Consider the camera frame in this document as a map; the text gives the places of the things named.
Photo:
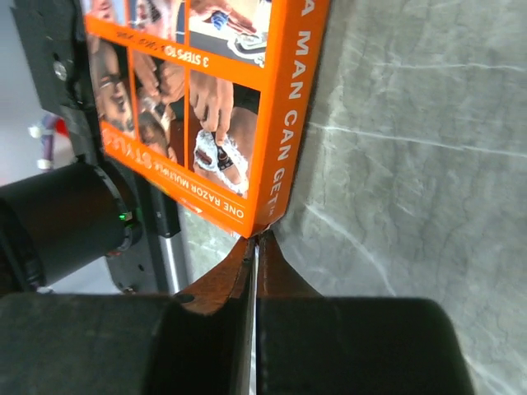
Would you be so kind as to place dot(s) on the orange razor pack back side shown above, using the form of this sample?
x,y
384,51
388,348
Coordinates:
x,y
207,99

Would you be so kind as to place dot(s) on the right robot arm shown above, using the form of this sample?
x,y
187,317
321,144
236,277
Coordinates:
x,y
251,320

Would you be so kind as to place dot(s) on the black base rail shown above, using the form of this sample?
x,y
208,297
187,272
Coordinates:
x,y
82,123

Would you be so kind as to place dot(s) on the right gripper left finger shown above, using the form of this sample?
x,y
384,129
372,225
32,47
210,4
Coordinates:
x,y
194,342

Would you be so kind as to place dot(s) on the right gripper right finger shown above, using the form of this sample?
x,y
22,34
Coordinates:
x,y
307,343

